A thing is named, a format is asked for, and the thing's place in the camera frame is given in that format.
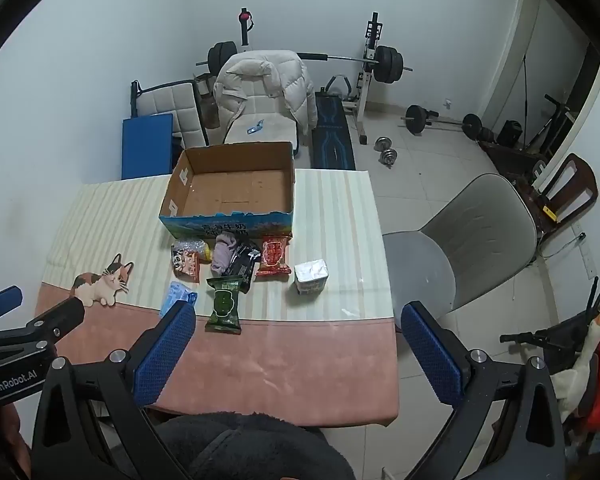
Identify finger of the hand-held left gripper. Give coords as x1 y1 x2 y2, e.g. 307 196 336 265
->
0 298 86 357
0 285 24 317

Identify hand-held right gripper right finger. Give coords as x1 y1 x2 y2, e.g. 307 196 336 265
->
401 301 567 480

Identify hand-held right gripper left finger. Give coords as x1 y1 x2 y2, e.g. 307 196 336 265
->
30 301 197 480

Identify person's left forearm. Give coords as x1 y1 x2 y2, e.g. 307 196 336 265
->
0 402 34 479

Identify purple soft cloth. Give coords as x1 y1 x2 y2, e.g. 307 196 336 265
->
210 237 241 276

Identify light blue packet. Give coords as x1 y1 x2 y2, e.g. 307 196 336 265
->
159 281 199 317

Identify green snack packet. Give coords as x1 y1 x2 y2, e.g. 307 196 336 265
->
204 276 245 335

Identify cartoon print snack packet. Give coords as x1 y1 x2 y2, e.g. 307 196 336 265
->
171 240 212 282

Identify black plastic packet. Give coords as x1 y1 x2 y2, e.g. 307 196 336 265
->
222 240 262 294

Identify striped cat print tablecloth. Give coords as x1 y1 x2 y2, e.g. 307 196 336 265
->
34 167 400 429

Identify black scooter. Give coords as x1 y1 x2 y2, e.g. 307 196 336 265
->
499 275 600 357

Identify person's black fleece clothing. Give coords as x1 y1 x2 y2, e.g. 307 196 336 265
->
154 411 357 480

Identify grey shell chair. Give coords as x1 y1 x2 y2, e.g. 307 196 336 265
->
382 173 539 332

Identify white goose plush toy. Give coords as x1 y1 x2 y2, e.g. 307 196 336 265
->
550 302 600 424

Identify silver foil wrapped pack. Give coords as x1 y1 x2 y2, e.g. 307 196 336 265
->
293 258 330 296

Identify red snack packet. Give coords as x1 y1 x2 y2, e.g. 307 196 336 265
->
255 234 292 278

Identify open cardboard box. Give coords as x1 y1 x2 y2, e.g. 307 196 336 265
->
158 141 297 240

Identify blue board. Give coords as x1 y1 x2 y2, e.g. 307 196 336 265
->
121 113 175 181

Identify brown wooden chair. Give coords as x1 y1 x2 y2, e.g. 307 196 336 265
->
529 153 600 242

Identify beige quilted chair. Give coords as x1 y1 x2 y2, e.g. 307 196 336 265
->
130 78 211 150

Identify black round container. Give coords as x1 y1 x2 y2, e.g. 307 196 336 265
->
496 119 524 147

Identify short barbell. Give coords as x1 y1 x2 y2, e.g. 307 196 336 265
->
400 104 483 140

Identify black and blue weight bench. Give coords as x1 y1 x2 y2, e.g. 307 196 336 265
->
309 91 357 171

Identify beige padded chair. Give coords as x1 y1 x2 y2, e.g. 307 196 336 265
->
223 110 301 157

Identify brown translucent jug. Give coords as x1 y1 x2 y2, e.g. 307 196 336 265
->
196 73 222 130

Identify white barbell rack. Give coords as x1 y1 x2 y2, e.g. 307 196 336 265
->
340 11 387 146

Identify black folding stand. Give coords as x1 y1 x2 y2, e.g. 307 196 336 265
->
522 92 579 159

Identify white puffer jacket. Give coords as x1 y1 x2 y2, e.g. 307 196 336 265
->
213 49 319 137

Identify barbell with black plates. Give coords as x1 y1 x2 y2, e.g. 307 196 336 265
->
196 41 414 85

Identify black curved exercise handle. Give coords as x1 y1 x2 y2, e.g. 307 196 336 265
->
322 73 355 99

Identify red and black handle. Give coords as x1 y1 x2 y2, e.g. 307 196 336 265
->
237 7 256 49

